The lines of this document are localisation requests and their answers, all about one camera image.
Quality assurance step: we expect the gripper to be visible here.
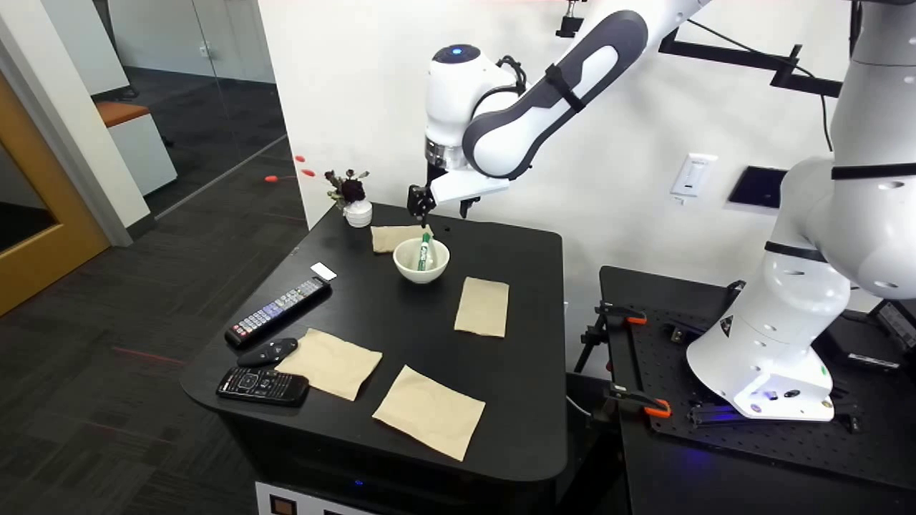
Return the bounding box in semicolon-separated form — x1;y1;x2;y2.
406;162;481;230

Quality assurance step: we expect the white bowl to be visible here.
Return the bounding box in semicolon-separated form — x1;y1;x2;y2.
393;237;451;285

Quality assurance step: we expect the brown paper napkin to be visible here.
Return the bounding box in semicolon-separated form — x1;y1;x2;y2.
372;366;487;461
275;328;383;401
454;277;510;338
371;225;431;254

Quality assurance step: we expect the white vase with dark flowers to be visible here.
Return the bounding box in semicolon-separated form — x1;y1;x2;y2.
324;169;374;228

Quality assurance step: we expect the long black remote control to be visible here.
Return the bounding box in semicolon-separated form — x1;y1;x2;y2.
225;278;331;348

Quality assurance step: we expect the orange and black clamp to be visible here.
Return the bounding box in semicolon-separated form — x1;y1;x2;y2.
608;383;673;420
594;302;648;328

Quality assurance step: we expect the small oval black remote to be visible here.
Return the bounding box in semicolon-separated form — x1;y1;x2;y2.
237;338;299;368

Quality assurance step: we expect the wide black remote control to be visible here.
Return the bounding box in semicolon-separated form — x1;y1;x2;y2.
216;367;310;407

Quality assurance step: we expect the white bench with orange seat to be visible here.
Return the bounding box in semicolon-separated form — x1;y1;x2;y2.
94;102;178;197

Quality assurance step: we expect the white box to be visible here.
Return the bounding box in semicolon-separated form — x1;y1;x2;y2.
255;481;380;515

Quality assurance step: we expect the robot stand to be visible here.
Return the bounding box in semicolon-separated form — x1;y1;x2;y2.
598;265;916;515

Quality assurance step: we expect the wooden door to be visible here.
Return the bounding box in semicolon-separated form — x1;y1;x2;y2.
0;72;112;316

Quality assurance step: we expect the black device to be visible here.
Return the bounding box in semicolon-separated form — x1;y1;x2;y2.
847;299;916;370

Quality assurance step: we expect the camera on mount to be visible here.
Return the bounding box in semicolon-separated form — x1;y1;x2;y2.
555;0;588;39

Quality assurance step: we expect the white wall switch plate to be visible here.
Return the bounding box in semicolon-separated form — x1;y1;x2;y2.
670;153;718;202

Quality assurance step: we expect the black wall panel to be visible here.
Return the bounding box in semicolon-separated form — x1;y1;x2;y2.
727;166;789;210

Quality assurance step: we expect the black wall rail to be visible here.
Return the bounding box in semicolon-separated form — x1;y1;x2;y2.
658;29;845;98

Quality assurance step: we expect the black cable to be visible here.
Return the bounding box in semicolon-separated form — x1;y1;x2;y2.
686;17;835;152

